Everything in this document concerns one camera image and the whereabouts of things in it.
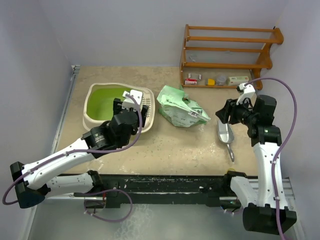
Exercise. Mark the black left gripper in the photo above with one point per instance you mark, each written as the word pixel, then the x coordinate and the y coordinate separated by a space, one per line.
pixel 118 108

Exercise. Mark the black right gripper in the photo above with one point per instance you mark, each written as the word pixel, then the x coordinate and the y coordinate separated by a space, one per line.
pixel 231 107

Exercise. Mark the silver metal scoop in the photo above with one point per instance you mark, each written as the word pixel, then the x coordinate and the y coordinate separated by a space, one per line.
pixel 226 136

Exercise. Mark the green cat litter bag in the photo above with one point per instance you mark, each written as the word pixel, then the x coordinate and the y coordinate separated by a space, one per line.
pixel 179 110

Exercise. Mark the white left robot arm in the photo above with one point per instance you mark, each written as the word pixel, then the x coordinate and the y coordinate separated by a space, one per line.
pixel 34 182

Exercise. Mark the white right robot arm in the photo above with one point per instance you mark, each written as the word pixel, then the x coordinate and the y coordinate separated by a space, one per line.
pixel 266 209

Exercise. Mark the beige green litter box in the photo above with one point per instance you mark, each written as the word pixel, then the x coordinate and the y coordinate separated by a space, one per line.
pixel 98 105

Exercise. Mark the green white carton box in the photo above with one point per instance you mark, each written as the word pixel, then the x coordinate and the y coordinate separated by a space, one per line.
pixel 236 80

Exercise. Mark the red white small box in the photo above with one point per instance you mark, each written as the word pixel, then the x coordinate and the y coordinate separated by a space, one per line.
pixel 190 81

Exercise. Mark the grey round container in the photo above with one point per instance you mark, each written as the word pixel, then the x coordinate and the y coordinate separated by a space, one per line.
pixel 221 80

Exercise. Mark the yellow small block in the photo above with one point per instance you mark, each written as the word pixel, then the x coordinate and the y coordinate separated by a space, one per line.
pixel 210 82

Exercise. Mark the wooden shelf rack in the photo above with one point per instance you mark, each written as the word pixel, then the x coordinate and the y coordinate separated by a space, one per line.
pixel 263 60

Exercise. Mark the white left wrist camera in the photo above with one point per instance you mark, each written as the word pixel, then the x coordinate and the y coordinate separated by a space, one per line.
pixel 132 99

